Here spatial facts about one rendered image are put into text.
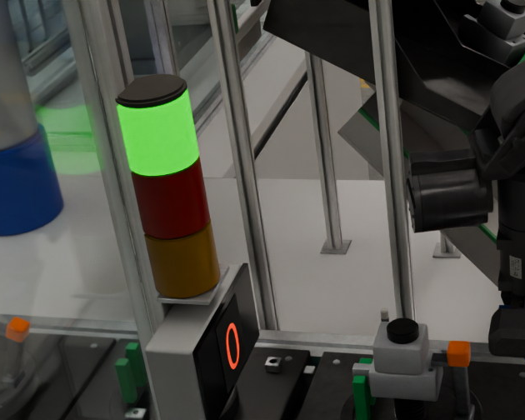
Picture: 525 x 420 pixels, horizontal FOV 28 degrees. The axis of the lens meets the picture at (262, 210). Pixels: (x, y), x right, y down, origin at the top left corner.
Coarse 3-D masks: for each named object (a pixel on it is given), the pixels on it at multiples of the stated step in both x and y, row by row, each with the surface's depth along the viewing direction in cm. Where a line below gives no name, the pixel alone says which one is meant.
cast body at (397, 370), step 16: (400, 320) 99; (384, 336) 98; (400, 336) 97; (416, 336) 97; (384, 352) 97; (400, 352) 97; (416, 352) 96; (432, 352) 100; (352, 368) 101; (368, 368) 101; (384, 368) 98; (400, 368) 98; (416, 368) 97; (432, 368) 98; (368, 384) 102; (384, 384) 99; (400, 384) 98; (416, 384) 98; (432, 384) 97; (432, 400) 98
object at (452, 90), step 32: (288, 0) 111; (320, 0) 109; (352, 0) 122; (416, 0) 118; (288, 32) 113; (320, 32) 111; (352, 32) 109; (416, 32) 120; (448, 32) 118; (352, 64) 111; (416, 64) 116; (448, 64) 118; (480, 64) 118; (416, 96) 110; (448, 96) 113; (480, 96) 115
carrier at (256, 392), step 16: (256, 352) 119; (272, 352) 118; (288, 352) 118; (304, 352) 117; (256, 368) 116; (288, 368) 115; (304, 368) 116; (240, 384) 114; (256, 384) 113; (272, 384) 113; (288, 384) 113; (240, 400) 111; (256, 400) 111; (272, 400) 111; (288, 400) 110; (224, 416) 107; (240, 416) 109; (256, 416) 109; (272, 416) 108; (288, 416) 110
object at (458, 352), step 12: (456, 348) 97; (468, 348) 97; (432, 360) 98; (444, 360) 98; (456, 360) 97; (468, 360) 97; (456, 372) 98; (456, 384) 99; (468, 384) 100; (456, 396) 99; (468, 396) 100; (456, 408) 100; (468, 408) 100
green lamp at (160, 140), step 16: (128, 112) 70; (144, 112) 69; (160, 112) 69; (176, 112) 70; (128, 128) 70; (144, 128) 70; (160, 128) 70; (176, 128) 70; (192, 128) 72; (128, 144) 71; (144, 144) 70; (160, 144) 70; (176, 144) 71; (192, 144) 72; (128, 160) 72; (144, 160) 71; (160, 160) 71; (176, 160) 71; (192, 160) 72
